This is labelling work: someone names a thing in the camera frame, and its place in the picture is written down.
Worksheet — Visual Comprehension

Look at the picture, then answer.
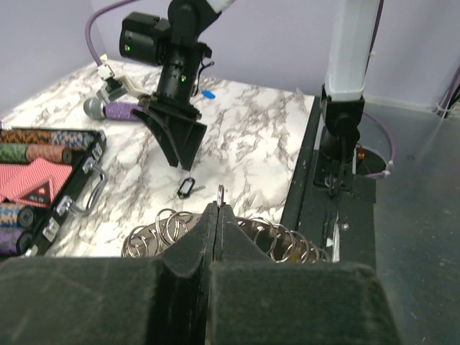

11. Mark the purple glitter toy microphone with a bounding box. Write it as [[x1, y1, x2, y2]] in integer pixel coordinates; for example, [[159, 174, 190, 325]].
[[83, 98, 142, 121]]

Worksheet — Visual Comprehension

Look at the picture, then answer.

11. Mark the black poker chip case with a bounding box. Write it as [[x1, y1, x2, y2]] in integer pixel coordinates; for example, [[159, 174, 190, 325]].
[[1, 127, 107, 260]]

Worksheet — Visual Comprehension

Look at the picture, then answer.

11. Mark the black red triangular dealer button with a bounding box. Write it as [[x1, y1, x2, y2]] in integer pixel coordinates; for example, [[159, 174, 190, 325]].
[[19, 181, 52, 207]]

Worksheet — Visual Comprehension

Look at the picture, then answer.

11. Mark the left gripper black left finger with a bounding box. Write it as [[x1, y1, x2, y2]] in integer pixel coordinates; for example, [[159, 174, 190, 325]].
[[1, 203, 219, 344]]

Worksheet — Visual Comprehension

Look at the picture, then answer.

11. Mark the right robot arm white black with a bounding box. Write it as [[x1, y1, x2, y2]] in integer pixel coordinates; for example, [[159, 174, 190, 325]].
[[119, 1, 381, 195]]

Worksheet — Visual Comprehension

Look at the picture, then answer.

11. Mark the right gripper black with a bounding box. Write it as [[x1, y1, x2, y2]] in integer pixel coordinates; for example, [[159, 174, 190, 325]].
[[132, 53, 207, 171]]

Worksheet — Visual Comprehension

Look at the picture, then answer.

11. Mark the silver disc keyring holder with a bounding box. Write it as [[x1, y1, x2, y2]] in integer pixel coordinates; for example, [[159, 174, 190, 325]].
[[121, 208, 331, 264]]

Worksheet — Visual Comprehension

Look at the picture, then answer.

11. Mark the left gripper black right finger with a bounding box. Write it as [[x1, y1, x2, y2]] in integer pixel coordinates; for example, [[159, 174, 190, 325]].
[[206, 203, 402, 345]]

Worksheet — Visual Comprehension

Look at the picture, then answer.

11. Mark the pink playing card deck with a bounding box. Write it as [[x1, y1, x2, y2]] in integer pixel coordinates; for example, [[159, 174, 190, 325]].
[[1, 158, 73, 207]]

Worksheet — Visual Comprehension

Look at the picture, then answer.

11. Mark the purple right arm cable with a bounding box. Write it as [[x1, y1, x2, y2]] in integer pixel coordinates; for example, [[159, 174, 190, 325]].
[[85, 0, 399, 180]]

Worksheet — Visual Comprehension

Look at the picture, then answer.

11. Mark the key with black tag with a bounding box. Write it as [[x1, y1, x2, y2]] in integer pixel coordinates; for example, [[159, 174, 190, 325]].
[[177, 177, 206, 199]]

